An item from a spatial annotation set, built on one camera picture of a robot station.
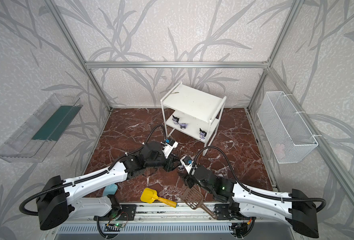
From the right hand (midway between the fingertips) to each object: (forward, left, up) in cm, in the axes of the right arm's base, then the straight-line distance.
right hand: (182, 164), depth 75 cm
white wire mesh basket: (+3, -45, +20) cm, 49 cm away
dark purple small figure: (+21, -1, +5) cm, 22 cm away
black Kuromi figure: (+14, -11, +6) cm, 19 cm away
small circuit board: (-25, +30, -13) cm, 41 cm away
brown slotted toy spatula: (-14, -6, -14) cm, 21 cm away
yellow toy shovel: (-12, +17, -12) cm, 24 cm away
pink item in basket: (+5, -48, +6) cm, 49 cm away
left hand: (+2, 0, +4) cm, 4 cm away
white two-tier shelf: (+20, -6, +18) cm, 27 cm away
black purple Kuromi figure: (+25, +4, +6) cm, 26 cm away
